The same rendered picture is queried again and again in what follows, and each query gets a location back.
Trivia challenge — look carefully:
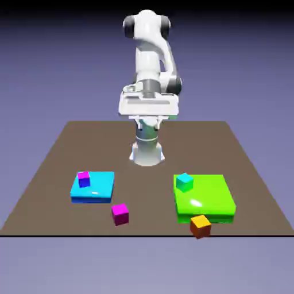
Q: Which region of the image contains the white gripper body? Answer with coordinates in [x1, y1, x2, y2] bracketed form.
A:
[118, 91, 180, 121]

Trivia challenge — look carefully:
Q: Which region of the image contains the small teal cube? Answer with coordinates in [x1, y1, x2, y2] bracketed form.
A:
[175, 172, 194, 193]

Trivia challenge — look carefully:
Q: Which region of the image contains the small magenta cube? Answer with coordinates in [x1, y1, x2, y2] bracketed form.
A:
[77, 171, 91, 189]
[111, 203, 130, 226]

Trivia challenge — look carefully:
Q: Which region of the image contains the small orange cube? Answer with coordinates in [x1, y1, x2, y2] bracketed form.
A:
[189, 214, 212, 240]

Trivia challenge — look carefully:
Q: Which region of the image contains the large cyan box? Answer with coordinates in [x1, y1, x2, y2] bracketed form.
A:
[69, 171, 115, 204]

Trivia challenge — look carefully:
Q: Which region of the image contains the large green box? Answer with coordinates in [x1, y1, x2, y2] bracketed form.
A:
[173, 173, 237, 225]

